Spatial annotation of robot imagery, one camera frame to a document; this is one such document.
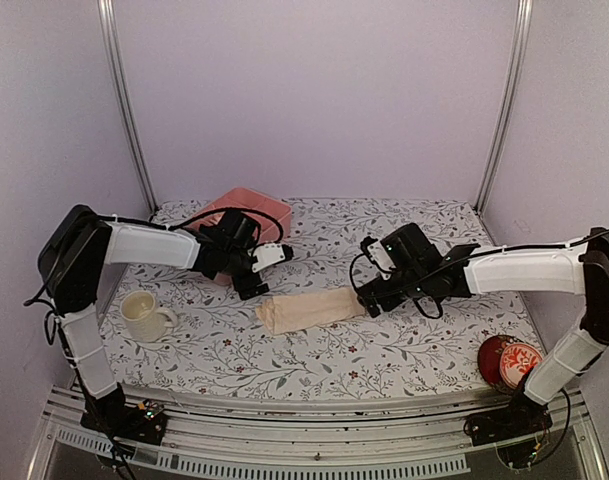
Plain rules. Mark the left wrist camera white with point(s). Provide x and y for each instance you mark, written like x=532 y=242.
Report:
x=269 y=254

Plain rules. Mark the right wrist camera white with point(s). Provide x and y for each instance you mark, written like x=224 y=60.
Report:
x=377 y=255

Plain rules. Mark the red floral round tin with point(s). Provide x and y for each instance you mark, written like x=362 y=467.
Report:
x=504 y=360

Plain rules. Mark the left aluminium frame post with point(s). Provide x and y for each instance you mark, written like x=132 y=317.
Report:
x=108 y=24

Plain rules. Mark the floral patterned table mat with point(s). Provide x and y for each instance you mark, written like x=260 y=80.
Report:
x=221 y=348

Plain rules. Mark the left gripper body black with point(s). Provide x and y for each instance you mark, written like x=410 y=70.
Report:
x=247 y=287

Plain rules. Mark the aluminium frame post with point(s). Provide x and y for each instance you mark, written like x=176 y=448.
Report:
x=108 y=24
x=516 y=62

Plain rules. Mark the pink compartment organizer box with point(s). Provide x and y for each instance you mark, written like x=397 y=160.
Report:
x=247 y=198

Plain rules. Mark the peach underwear pile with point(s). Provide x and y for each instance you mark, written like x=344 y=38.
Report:
x=292 y=313

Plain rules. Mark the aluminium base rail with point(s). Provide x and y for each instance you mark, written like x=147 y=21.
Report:
x=415 y=438

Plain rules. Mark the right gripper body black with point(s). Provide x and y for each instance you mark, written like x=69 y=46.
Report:
x=413 y=287

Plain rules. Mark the right aluminium frame post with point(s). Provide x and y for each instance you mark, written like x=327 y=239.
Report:
x=516 y=62

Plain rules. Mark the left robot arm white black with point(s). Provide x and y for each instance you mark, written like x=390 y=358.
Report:
x=71 y=264

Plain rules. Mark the cream ceramic mug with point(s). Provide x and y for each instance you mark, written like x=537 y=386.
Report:
x=145 y=320

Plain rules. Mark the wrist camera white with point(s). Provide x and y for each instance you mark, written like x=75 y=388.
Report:
x=377 y=255
x=269 y=254

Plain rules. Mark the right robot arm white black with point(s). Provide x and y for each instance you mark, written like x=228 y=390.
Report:
x=579 y=267

